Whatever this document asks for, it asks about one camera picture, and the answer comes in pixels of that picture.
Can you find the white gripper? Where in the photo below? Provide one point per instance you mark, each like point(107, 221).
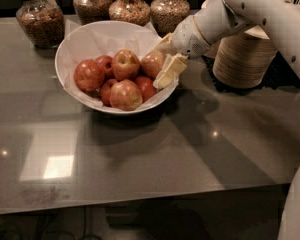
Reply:
point(189, 38)

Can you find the red-green apple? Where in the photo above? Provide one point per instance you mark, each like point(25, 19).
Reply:
point(152, 63)

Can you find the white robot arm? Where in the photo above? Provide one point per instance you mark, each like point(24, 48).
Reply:
point(280, 20)

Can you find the red apple front right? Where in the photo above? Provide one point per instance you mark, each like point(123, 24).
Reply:
point(145, 84)

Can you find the red-yellow apple top centre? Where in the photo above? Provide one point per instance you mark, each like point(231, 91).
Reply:
point(125, 65)

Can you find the red-yellow apple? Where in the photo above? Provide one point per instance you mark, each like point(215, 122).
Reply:
point(125, 65)
point(125, 95)

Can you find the red-yellow apple front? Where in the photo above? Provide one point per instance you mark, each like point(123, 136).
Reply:
point(125, 95)

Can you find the small red apple centre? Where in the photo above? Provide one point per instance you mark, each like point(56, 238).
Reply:
point(105, 62)

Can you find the red apple lower centre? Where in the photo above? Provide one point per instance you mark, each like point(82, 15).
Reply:
point(105, 91)

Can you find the red apple far left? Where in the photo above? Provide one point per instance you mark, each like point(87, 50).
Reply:
point(88, 75)

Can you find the glass jar pale grains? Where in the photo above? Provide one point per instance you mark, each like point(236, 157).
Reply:
point(167, 14)

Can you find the glass jar mixed cereal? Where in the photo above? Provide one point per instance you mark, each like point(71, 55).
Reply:
point(131, 11)

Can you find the glass jar dark granola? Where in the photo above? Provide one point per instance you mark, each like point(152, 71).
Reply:
point(89, 11)

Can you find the black mat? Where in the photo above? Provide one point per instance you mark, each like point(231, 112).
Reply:
point(278, 75)

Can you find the glass jar brown cereal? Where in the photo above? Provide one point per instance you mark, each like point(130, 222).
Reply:
point(42, 21)

